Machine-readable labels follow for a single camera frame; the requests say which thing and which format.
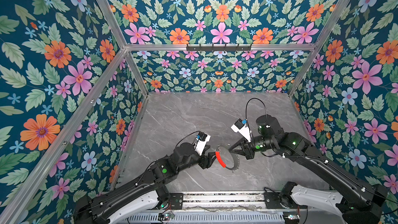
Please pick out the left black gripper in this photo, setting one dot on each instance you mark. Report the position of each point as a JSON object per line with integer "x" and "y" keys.
{"x": 207, "y": 164}

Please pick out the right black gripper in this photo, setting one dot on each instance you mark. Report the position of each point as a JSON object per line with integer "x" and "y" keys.
{"x": 247, "y": 152}

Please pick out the large keyring with red grip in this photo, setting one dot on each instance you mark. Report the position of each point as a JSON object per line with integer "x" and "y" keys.
{"x": 222, "y": 161}

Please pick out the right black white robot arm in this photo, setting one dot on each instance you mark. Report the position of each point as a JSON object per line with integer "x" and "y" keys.
{"x": 352, "y": 199}

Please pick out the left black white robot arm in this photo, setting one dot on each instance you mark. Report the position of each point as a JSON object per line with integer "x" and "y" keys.
{"x": 147, "y": 191}

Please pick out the left small circuit board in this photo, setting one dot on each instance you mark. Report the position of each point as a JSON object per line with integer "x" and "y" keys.
{"x": 165, "y": 217}

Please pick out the small circuit board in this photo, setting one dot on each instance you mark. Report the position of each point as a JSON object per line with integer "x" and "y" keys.
{"x": 165, "y": 217}
{"x": 291, "y": 218}

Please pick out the right small circuit board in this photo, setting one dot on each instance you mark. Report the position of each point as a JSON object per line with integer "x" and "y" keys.
{"x": 291, "y": 218}

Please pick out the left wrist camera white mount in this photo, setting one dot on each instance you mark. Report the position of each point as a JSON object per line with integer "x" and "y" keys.
{"x": 201, "y": 141}

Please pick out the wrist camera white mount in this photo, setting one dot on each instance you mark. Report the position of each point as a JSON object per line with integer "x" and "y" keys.
{"x": 201, "y": 141}
{"x": 242, "y": 127}

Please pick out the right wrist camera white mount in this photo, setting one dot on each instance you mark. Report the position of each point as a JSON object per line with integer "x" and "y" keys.
{"x": 242, "y": 127}

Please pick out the aluminium front rail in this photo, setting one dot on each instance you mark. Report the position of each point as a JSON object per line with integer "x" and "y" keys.
{"x": 231, "y": 200}

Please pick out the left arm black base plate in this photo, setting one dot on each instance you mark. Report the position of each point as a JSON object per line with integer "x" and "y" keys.
{"x": 173, "y": 201}

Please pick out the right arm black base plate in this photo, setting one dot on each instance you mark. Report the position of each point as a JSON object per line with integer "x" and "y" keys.
{"x": 275, "y": 201}

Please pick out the white slotted cable duct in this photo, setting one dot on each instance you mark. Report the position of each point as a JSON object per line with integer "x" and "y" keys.
{"x": 208, "y": 218}

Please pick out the black hook rail on frame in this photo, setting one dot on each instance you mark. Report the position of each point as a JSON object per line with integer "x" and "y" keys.
{"x": 219, "y": 47}

